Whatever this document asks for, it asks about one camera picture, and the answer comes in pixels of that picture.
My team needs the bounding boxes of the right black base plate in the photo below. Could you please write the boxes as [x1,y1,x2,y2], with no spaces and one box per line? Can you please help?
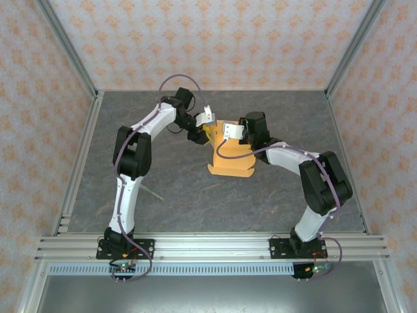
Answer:
[269,237,328,261]

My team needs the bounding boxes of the aluminium table side rail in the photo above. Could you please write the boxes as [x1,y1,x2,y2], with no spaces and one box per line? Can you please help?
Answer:
[50,91,105,236]
[325,93,372,235]

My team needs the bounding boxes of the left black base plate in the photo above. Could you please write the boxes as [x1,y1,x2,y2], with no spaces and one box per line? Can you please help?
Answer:
[96,239,156,260]

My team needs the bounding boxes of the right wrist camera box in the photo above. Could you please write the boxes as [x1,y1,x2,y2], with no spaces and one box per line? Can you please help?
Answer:
[221,122,245,141]

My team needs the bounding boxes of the slotted grey cable duct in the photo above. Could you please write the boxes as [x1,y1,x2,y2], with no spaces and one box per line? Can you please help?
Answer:
[48,263,296,276]

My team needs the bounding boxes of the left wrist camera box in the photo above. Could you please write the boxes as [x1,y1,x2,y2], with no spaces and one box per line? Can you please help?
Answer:
[195,106,216,127]

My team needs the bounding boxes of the grey metal sheet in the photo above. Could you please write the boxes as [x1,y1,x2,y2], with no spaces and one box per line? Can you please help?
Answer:
[35,275,388,313]

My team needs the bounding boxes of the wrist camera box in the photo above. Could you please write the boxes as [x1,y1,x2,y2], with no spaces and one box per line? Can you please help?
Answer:
[195,106,216,127]
[221,122,245,141]

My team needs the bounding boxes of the aluminium frame bar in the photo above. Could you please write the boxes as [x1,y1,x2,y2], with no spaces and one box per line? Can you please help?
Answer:
[18,260,50,313]
[373,260,403,313]

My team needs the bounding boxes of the orange paper box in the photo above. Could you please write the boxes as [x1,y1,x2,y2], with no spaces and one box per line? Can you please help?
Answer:
[207,119,258,179]

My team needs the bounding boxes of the aluminium frame post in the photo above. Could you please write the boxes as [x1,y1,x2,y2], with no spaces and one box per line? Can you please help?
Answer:
[34,0,100,100]
[324,0,390,98]

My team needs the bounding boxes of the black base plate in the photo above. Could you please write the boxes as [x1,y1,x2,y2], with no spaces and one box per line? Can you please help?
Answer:
[96,239,156,260]
[269,237,328,261]

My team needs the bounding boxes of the aluminium mounting rail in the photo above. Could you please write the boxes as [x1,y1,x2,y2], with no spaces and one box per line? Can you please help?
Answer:
[34,235,391,261]

